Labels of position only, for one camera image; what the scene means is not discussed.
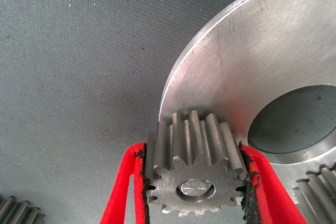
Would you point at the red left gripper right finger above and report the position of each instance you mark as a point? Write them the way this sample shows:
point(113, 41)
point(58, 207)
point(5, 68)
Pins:
point(273, 195)

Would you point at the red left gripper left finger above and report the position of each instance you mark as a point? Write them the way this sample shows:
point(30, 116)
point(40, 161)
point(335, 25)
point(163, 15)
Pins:
point(118, 182)

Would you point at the small steel gear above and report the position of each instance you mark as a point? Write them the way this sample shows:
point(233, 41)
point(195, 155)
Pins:
point(165, 184)
point(320, 197)

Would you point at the large steel gear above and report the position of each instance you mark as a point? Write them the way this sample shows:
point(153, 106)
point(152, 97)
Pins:
point(15, 212)

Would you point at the dark grey table cloth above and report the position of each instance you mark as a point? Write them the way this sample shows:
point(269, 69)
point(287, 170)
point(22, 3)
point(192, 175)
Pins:
point(65, 77)

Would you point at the round metal plate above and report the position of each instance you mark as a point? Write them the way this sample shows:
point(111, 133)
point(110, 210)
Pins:
point(262, 51)

